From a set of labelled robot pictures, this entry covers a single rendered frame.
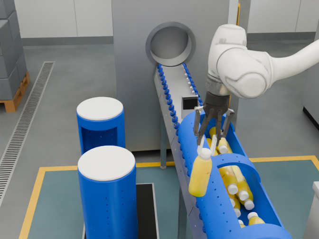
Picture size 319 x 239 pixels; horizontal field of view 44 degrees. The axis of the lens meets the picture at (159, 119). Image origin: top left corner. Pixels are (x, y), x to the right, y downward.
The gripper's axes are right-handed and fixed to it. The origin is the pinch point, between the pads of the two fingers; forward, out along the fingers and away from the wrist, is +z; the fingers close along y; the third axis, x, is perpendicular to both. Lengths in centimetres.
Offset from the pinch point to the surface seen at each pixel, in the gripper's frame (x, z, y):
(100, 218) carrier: -38, 68, 33
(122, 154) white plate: -56, 41, 24
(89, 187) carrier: -39, 50, 40
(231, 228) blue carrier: 14.7, 23.2, -9.8
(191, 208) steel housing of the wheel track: -31, 54, -9
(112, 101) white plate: -112, 39, 30
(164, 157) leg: -178, 121, -21
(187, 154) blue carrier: -40.0, 29.1, -4.4
